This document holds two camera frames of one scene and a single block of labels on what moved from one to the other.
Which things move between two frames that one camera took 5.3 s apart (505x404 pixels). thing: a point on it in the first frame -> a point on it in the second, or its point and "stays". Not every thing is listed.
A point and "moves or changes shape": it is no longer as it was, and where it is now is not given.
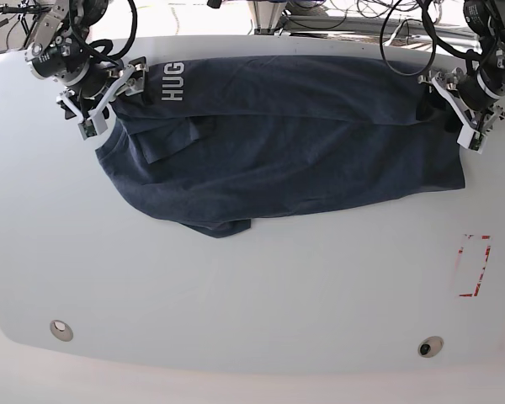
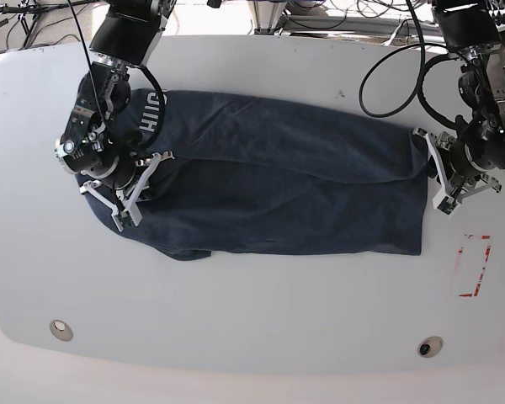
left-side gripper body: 127,80 -> 122,195
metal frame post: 266,14 stays
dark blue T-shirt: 210,141 moves or changes shape
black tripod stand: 29,11 stays
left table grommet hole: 61,330 stays
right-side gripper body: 482,119 -> 454,170
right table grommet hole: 430,347 stays
